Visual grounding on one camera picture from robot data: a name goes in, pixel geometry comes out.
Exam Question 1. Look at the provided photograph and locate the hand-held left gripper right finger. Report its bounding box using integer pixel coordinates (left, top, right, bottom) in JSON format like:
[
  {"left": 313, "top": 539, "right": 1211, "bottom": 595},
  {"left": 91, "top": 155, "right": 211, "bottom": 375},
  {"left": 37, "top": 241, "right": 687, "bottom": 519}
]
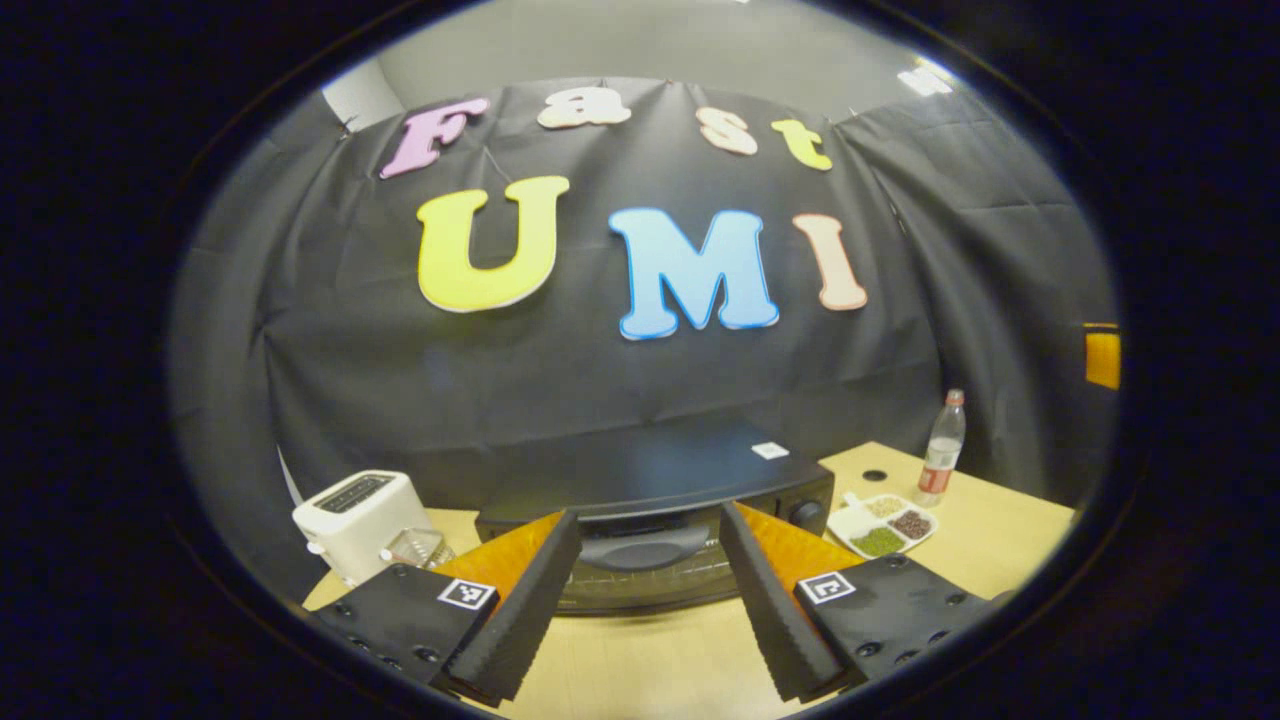
[{"left": 720, "top": 501, "right": 991, "bottom": 704}]

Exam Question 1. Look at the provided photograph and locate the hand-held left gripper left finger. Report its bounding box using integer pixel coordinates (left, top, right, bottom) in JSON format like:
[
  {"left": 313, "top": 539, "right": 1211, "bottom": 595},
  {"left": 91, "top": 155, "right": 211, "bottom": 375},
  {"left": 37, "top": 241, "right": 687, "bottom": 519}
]
[{"left": 310, "top": 509, "right": 583, "bottom": 704}]

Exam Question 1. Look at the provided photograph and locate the black electric oven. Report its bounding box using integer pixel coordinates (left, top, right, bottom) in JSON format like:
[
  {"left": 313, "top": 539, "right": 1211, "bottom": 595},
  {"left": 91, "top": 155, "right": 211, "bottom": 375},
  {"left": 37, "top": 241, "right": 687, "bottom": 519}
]
[{"left": 474, "top": 415, "right": 837, "bottom": 617}]

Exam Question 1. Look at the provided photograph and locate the clear glass cup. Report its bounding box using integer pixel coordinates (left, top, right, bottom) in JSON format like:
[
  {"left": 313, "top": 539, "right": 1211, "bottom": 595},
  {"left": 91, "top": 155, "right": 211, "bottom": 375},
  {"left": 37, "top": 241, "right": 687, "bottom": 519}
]
[{"left": 379, "top": 528, "right": 457, "bottom": 572}]

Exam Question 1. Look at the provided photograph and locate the white divided bean plate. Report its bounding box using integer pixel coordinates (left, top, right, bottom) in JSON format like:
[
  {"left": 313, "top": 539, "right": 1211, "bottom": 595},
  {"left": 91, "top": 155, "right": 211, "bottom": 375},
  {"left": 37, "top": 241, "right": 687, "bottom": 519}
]
[{"left": 827, "top": 491, "right": 940, "bottom": 560}]

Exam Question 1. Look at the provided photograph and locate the clear bottle with red label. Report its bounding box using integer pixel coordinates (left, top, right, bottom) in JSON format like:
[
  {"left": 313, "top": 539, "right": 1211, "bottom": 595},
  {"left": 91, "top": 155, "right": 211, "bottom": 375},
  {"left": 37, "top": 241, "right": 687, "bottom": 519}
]
[{"left": 914, "top": 389, "right": 968, "bottom": 509}]

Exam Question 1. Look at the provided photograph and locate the white toaster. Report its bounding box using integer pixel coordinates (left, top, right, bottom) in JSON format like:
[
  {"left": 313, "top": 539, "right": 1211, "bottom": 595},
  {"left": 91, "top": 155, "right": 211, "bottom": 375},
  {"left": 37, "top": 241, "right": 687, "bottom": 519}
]
[{"left": 292, "top": 470, "right": 439, "bottom": 588}]

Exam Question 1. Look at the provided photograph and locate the black backdrop cloth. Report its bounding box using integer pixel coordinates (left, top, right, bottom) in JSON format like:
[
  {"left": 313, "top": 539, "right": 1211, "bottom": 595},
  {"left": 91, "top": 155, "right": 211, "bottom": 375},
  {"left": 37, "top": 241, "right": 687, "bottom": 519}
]
[{"left": 170, "top": 75, "right": 1121, "bottom": 601}]

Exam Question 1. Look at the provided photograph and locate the small ceiling light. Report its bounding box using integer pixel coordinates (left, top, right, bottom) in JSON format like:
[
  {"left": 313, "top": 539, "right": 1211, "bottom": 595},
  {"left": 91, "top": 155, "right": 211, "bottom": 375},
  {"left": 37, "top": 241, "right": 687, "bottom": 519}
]
[{"left": 897, "top": 60, "right": 957, "bottom": 99}]

